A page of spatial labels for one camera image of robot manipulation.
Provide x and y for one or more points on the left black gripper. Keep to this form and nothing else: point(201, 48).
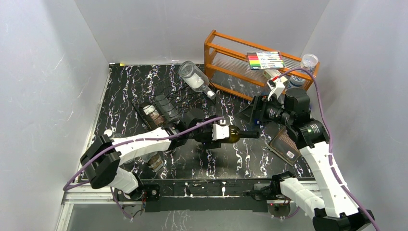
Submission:
point(211, 145)

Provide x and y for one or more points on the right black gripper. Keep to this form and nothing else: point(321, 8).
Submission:
point(253, 110)

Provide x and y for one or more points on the dark olive wine bottle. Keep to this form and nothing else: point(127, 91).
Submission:
point(236, 134)

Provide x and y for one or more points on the square clear liquor bottle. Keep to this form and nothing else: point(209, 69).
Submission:
point(153, 161)

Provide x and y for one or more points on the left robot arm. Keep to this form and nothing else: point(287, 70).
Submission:
point(102, 161)

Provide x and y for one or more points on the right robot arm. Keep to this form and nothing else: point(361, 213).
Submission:
point(336, 209)

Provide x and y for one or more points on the orange wooden shelf rack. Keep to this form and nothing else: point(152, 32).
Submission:
point(227, 67)

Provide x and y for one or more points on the large clear glass bottle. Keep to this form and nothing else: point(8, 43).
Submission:
point(195, 78)

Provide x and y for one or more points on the round clear glass bottle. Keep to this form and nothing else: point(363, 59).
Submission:
point(112, 135)

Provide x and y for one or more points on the brown book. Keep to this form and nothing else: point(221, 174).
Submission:
point(284, 147)

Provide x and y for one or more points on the small white carton box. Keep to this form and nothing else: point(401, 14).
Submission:
point(271, 73)

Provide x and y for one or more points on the coloured marker pen set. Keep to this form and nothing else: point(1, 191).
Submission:
point(265, 60)

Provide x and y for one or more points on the clear plastic jar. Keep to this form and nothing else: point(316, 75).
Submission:
point(309, 62)

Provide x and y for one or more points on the black wire wine rack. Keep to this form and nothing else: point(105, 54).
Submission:
point(177, 91)

